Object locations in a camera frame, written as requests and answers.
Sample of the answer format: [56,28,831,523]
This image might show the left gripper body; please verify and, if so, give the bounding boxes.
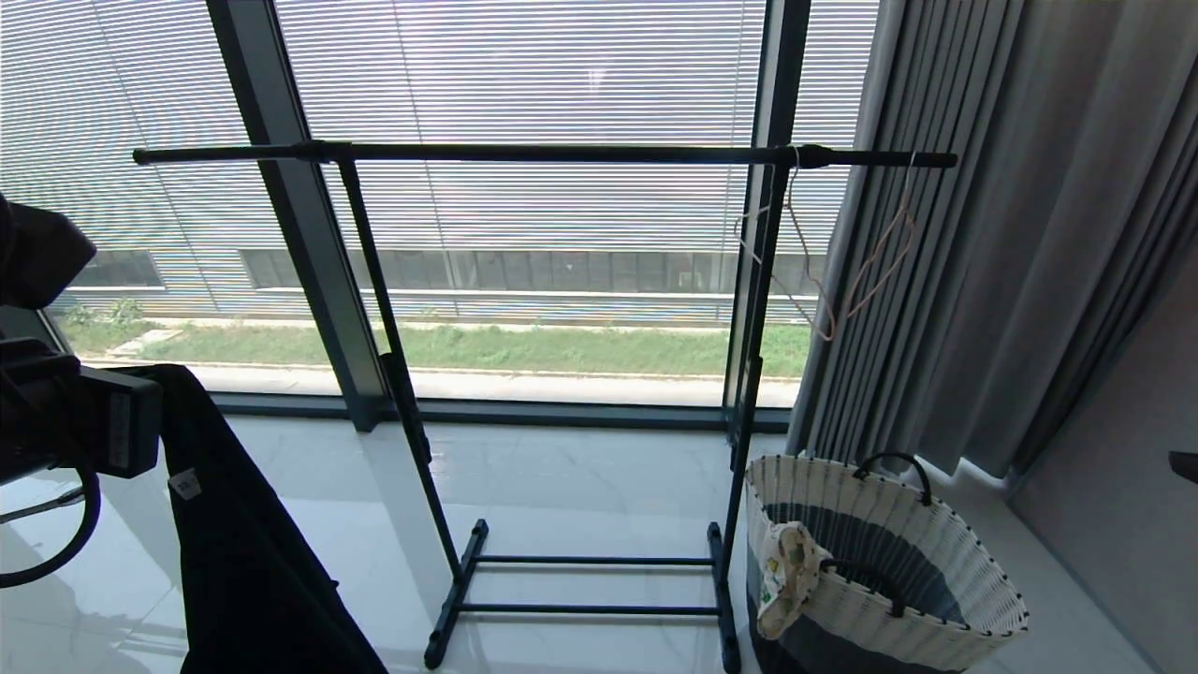
[0,337,166,484]

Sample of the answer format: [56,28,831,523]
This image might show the black garment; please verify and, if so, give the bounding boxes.
[140,363,389,674]

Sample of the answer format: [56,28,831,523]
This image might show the white laundry basket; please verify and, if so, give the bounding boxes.
[744,452,1030,674]

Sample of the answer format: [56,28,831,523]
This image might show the cream printed garment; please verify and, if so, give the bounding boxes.
[754,520,834,643]

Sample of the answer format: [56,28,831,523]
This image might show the window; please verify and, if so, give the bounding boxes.
[0,0,883,433]

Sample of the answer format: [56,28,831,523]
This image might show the black clothes rack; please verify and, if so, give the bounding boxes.
[131,140,960,674]

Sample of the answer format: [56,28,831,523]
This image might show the black cable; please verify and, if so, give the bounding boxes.
[0,463,104,591]

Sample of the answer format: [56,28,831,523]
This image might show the pink clothes hanger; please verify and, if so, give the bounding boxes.
[840,150,923,321]
[735,150,839,343]

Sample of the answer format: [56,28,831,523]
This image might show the grey curtain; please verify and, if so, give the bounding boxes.
[786,0,1198,480]

